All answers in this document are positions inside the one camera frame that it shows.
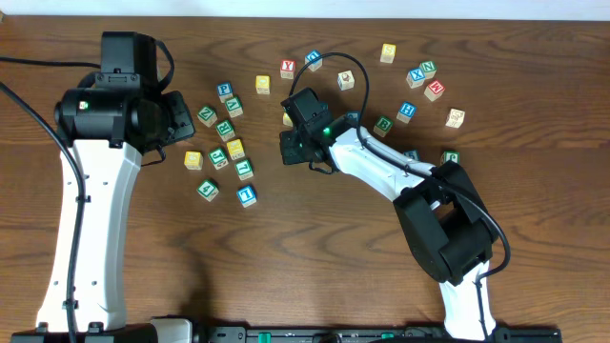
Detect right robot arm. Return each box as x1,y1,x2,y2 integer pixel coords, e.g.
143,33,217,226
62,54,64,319
280,88,507,341

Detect green J block right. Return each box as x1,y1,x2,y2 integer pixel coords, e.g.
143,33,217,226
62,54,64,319
440,151,460,164

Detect yellow S block centre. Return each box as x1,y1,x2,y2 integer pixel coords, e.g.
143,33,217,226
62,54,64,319
282,112,294,127

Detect green R block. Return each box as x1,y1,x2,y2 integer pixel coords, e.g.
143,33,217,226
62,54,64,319
215,119,235,142

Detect yellow block top right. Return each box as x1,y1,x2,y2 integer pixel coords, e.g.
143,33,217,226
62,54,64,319
379,43,397,64

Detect red Y block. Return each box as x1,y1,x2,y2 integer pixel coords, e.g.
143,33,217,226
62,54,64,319
280,59,296,80

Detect white picture block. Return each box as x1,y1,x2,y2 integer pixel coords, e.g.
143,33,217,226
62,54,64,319
337,71,356,91
445,109,465,129

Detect blue D block top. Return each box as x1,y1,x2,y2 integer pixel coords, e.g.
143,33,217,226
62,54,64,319
304,50,323,71

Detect green N block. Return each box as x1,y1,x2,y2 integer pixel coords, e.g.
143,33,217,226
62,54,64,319
419,60,437,80

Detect white picture block right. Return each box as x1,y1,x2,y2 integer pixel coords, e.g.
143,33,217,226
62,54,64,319
445,109,465,129

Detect blue 5 block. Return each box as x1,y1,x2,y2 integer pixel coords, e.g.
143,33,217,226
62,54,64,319
403,150,420,161

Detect blue p block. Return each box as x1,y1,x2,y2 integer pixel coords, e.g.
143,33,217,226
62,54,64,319
345,111,359,121
216,82,234,103

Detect green B block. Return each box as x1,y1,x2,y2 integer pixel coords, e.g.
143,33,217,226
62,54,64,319
374,115,394,137

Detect blue P block left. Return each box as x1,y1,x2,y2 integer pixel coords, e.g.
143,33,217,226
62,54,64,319
216,82,234,103

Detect green Z block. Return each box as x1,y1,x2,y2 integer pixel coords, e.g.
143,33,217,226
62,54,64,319
197,106,218,128

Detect blue X block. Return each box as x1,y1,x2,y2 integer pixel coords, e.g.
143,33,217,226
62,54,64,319
406,68,426,89

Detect blue H block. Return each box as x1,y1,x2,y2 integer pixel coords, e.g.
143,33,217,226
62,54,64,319
396,102,417,124

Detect yellow K block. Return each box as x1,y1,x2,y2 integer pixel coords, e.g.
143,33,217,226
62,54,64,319
227,139,246,160

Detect green j block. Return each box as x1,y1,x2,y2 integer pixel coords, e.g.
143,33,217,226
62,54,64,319
208,147,229,170
440,151,460,164

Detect yellow O block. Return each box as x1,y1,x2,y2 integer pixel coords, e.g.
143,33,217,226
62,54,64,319
255,75,271,94

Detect green J block left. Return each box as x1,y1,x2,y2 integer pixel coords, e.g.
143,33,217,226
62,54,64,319
208,147,229,170

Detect green V block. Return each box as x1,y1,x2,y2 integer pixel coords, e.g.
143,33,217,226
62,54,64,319
225,96,244,118

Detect yellow C block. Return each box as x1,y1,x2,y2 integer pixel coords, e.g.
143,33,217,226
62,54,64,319
184,151,204,171

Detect blue P block centre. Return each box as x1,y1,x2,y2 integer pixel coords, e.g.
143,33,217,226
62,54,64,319
345,111,359,121

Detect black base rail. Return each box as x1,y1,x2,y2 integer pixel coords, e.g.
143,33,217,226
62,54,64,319
195,326,563,343

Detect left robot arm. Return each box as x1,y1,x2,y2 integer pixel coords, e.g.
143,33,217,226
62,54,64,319
11,31,198,342

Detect red M block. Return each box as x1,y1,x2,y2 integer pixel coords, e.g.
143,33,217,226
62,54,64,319
424,80,446,102

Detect white picture block centre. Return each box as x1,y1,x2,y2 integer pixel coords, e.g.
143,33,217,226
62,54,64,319
337,71,356,91

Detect green 4 block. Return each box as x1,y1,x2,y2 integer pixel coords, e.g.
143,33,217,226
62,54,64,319
196,179,219,202

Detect green L block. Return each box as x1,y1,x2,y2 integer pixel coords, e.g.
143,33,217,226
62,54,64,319
234,158,254,181

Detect blue T block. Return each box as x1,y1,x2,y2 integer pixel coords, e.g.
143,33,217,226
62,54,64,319
236,185,257,208

